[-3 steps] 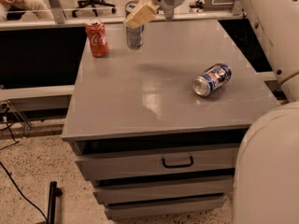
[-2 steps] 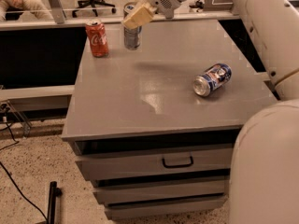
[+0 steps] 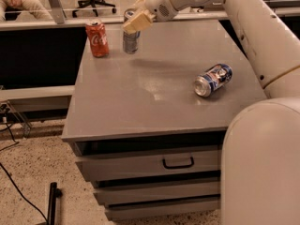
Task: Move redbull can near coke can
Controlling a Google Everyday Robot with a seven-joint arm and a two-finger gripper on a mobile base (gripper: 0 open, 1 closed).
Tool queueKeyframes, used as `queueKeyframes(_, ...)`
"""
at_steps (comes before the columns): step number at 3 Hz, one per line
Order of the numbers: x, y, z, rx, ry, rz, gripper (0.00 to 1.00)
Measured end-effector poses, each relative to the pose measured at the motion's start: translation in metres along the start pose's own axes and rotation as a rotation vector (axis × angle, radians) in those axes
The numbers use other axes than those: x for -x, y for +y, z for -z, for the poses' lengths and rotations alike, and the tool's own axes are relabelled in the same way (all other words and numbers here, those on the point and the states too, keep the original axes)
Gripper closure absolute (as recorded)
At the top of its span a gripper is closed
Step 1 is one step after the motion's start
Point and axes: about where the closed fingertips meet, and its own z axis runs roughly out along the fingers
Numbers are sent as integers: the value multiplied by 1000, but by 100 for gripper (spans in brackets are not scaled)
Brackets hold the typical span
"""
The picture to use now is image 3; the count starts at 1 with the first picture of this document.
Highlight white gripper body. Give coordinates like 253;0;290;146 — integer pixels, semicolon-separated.
145;0;178;22

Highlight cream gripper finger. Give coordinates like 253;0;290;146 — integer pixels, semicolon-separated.
134;0;146;10
123;9;156;34

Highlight silver redbull can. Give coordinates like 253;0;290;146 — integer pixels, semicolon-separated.
123;8;140;54

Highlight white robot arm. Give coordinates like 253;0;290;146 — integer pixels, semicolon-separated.
124;0;300;225

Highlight red coke can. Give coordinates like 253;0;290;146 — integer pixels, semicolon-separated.
85;20;110;57

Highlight blue pepsi can lying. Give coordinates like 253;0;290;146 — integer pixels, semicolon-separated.
194;64;233;98

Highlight black office chair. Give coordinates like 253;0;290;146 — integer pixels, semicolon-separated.
72;0;117;18

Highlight grey drawer cabinet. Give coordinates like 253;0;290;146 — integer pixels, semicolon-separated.
62;21;264;221

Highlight seated person beige trousers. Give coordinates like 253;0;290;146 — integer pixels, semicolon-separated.
0;0;52;22

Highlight grey metal railing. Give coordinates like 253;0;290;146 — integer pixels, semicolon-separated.
0;0;300;33

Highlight black floor stand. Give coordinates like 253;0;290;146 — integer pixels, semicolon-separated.
47;182;63;225

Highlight black drawer handle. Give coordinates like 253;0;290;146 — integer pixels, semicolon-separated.
162;157;195;170

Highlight black floor cable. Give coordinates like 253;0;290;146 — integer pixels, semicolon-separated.
0;119;49;223

